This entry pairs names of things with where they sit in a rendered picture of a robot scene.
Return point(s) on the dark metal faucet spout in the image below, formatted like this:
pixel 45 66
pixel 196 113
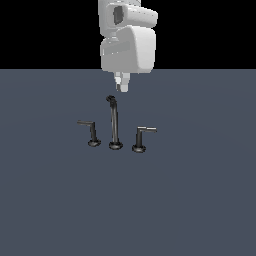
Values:
pixel 114 125

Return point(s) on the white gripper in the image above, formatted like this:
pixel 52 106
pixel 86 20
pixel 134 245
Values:
pixel 133 50

